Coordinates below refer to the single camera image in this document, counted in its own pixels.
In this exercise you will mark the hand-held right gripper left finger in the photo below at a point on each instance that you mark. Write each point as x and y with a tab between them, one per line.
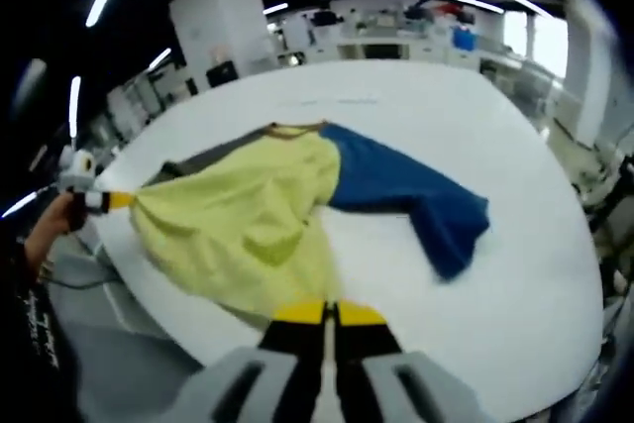
292	358

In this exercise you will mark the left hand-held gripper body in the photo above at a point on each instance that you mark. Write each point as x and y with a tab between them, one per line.
76	170

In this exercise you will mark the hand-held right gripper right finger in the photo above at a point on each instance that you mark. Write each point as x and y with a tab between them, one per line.
361	358

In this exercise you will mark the yellow-green blue grey garment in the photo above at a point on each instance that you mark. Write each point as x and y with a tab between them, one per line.
223	215

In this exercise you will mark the person's left hand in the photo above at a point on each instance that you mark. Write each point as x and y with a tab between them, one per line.
59	220

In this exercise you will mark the person's dark printed shirt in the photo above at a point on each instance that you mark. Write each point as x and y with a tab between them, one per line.
34	344

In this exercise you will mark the black screen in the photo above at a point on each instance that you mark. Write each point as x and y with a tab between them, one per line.
221	74

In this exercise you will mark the white square pillar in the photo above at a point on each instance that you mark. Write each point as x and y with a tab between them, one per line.
223	22

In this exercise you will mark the white counter row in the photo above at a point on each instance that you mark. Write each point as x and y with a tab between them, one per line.
406	49

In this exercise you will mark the blue storage bin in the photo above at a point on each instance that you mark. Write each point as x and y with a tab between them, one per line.
464	38

